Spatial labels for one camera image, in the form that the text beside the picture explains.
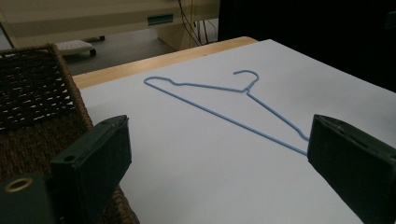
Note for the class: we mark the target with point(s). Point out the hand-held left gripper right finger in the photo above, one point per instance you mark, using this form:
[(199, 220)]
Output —
[(355, 161)]

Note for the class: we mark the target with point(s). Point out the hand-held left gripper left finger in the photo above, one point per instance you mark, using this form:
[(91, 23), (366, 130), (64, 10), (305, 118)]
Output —
[(93, 161)]

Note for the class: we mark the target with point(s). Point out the brown woven wicker basket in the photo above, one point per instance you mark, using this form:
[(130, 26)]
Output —
[(34, 102)]

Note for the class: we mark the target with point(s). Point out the white wheeled base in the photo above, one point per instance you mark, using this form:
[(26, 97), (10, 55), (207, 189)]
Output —
[(74, 46)]

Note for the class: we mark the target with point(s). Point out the white table cover sheet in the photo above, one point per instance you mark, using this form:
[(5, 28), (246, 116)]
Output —
[(218, 161)]

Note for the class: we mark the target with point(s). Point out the beige cabinet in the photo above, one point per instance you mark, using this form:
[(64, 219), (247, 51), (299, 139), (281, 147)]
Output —
[(102, 17)]

